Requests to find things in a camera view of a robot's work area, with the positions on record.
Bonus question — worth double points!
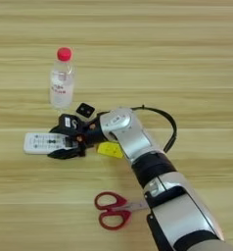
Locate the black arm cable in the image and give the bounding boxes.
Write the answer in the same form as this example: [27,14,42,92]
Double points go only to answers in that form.
[131,105,178,154]

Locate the clear bottle red cap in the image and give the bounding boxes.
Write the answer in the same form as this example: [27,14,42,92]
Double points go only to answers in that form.
[49,46,75,111]

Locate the colourful puzzle cube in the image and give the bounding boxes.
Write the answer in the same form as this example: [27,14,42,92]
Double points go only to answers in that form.
[96,140,125,160]

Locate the white remote control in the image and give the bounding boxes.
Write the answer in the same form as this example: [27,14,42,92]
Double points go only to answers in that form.
[23,131,79,155]

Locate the small silver black-topped box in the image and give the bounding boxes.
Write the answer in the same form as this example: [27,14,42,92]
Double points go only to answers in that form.
[75,102,96,119]

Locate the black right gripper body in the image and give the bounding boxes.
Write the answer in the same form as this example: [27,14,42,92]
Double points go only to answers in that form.
[73,112,107,155]

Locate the red-handled scissors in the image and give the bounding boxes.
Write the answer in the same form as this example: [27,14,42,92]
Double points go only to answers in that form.
[94,191,151,231]

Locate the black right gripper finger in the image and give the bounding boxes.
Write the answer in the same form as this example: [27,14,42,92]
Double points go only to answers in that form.
[49,125,70,135]
[47,143,87,160]

